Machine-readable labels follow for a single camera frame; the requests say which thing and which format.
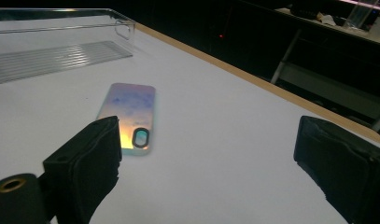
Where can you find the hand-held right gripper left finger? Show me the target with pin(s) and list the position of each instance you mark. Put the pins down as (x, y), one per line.
(81, 168)

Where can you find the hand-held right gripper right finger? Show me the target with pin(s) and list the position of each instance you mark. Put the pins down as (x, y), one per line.
(349, 168)

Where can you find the iridescent phone case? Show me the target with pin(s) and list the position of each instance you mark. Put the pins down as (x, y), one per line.
(131, 105)

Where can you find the clear plastic tray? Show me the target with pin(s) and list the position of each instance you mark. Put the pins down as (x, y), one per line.
(53, 59)

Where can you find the grey metal stand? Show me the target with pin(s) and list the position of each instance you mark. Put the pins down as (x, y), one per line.
(327, 87)

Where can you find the cluttered desk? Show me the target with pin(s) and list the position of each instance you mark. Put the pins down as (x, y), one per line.
(377, 29)

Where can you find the clear plastic box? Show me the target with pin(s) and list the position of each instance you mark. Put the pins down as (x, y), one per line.
(358, 14)

